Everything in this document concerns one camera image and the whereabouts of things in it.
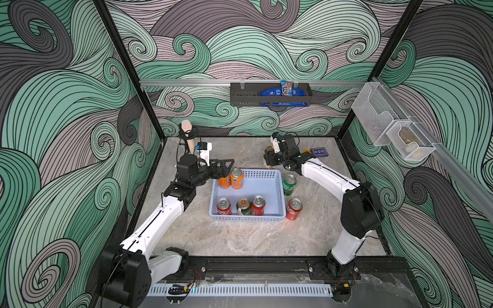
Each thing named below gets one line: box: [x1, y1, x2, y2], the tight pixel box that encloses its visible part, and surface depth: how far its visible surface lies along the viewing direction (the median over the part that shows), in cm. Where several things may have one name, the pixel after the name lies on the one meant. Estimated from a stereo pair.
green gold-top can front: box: [236, 197, 251, 215], surface depth 81 cm
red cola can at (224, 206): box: [216, 197, 232, 215], surface depth 81 cm
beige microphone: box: [181, 119, 195, 155], surface depth 89 cm
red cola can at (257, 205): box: [250, 195, 266, 216], surface depth 83 cm
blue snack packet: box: [258, 80, 309, 107], surface depth 94 cm
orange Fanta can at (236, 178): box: [230, 167, 244, 190], surface depth 92 cm
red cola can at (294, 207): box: [286, 197, 303, 221], surface depth 83 cm
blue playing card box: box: [310, 146, 329, 158], surface depth 113 cm
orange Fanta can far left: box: [218, 173, 232, 190], surface depth 96 cm
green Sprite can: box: [282, 173, 298, 197], surface depth 90 cm
